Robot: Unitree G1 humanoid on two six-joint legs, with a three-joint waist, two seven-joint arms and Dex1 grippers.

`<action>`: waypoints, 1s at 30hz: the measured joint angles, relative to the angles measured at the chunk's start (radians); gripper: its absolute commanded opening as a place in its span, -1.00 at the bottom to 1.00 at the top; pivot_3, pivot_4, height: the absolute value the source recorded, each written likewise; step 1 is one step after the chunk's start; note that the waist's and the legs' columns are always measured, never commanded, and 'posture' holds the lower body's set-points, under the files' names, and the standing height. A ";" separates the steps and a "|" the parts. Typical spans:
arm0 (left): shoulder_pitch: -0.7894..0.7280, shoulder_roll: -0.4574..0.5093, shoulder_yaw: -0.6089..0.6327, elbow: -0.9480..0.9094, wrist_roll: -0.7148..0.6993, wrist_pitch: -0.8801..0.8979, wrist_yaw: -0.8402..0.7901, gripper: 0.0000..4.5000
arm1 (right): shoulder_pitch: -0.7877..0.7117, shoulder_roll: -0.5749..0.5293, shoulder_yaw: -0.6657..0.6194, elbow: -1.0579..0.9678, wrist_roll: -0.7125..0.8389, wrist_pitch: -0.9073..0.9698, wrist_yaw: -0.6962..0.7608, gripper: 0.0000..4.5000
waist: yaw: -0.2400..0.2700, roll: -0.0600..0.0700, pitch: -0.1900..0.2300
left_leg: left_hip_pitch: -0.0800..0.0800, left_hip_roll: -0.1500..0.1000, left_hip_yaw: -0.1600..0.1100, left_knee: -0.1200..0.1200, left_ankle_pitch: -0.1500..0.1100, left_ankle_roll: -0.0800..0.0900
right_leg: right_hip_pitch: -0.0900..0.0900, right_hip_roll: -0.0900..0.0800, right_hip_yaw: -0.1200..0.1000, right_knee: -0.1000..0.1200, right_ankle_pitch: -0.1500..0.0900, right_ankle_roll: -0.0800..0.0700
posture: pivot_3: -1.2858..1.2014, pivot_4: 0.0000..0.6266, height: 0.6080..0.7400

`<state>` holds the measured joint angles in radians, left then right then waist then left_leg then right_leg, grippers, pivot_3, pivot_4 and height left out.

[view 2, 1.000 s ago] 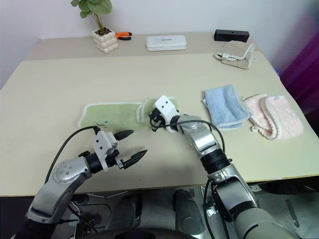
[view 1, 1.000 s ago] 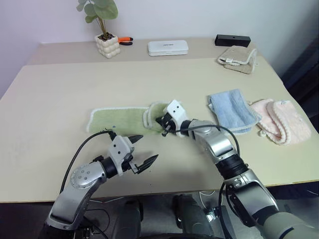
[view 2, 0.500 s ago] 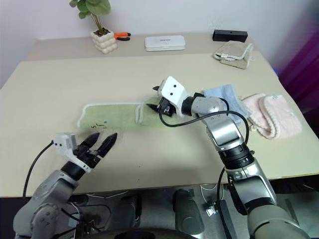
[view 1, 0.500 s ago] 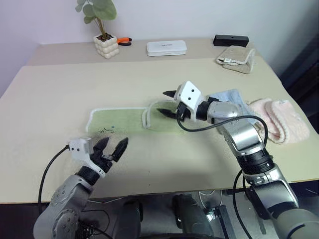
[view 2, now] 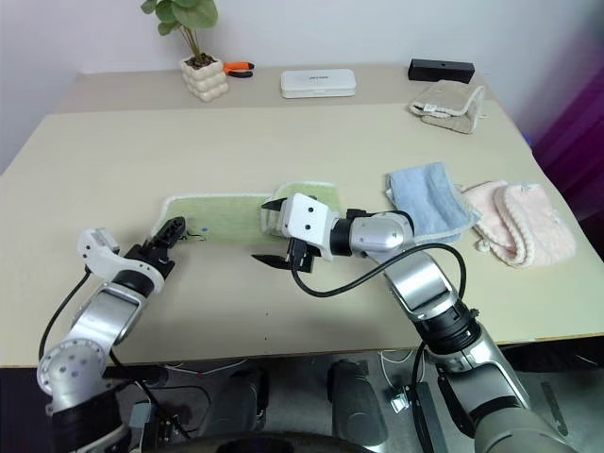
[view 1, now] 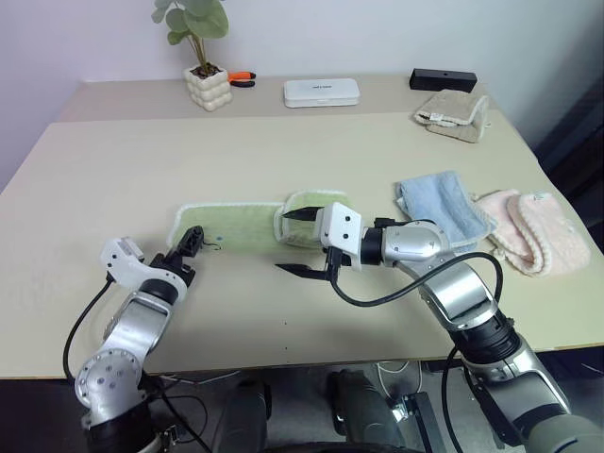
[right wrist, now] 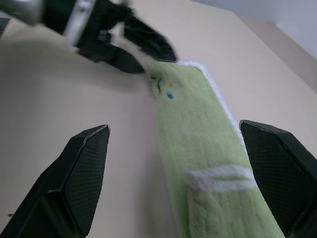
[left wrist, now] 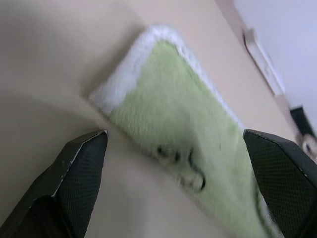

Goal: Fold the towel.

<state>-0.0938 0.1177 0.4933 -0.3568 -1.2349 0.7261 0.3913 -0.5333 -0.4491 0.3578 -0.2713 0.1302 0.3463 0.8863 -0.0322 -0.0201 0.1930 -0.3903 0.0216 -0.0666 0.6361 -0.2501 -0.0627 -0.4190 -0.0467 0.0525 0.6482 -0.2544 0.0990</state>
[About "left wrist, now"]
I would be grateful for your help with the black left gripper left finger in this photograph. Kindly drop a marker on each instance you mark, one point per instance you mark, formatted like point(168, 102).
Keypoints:
point(64, 183)

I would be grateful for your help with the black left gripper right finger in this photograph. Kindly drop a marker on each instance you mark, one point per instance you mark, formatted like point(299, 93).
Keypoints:
point(284, 178)

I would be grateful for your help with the green towel with white border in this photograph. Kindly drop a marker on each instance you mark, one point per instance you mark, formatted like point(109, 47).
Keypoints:
point(171, 119)

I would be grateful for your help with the black object beyond table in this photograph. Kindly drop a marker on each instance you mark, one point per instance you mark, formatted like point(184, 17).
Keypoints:
point(301, 121)

